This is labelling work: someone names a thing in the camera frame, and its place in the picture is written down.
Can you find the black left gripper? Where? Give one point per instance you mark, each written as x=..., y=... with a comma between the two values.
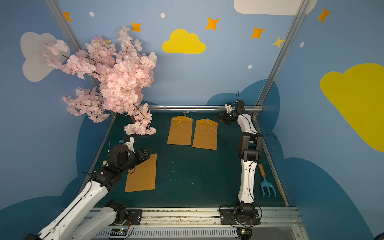
x=135, y=156

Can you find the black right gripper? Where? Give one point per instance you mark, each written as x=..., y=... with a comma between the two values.
x=226, y=116

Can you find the kraft paper file bag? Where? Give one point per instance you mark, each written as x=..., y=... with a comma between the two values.
x=206, y=134
x=144, y=176
x=180, y=131

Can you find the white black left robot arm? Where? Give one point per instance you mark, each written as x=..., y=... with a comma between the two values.
x=67, y=225

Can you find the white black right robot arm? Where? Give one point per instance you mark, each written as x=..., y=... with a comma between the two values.
x=249, y=152

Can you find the back horizontal aluminium bar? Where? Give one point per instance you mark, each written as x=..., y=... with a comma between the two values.
x=181, y=109

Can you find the pink artificial blossom tree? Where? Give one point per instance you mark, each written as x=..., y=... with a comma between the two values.
x=122, y=76

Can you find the left green circuit board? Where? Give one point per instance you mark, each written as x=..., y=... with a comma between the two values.
x=118, y=233

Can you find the right round circuit board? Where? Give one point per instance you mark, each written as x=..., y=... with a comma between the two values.
x=244, y=234

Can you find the right diagonal aluminium bar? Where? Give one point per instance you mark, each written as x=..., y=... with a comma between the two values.
x=291, y=34

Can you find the diagonal aluminium bar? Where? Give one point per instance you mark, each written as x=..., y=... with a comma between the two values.
x=61, y=19
x=291, y=34

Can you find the left diagonal aluminium bar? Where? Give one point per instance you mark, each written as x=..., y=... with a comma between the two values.
x=61, y=19

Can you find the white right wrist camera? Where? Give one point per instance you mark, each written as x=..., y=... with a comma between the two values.
x=229, y=108

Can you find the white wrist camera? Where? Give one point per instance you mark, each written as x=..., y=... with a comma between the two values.
x=129, y=142
x=229, y=108

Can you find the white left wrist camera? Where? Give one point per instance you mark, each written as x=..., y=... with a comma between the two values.
x=129, y=142

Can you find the right side table rail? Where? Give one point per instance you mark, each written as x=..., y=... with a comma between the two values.
x=271, y=158

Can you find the table rail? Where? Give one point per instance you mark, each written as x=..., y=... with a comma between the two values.
x=271, y=158
x=91, y=139

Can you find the left side table rail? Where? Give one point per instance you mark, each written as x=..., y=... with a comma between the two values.
x=91, y=139

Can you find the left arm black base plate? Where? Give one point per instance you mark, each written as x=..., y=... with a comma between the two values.
x=132, y=217

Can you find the blue garden fork wooden handle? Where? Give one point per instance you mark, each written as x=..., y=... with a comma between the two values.
x=267, y=187

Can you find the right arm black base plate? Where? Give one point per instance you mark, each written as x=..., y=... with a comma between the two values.
x=230, y=216

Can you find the aluminium front mounting rail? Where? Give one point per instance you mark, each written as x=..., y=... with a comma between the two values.
x=198, y=223

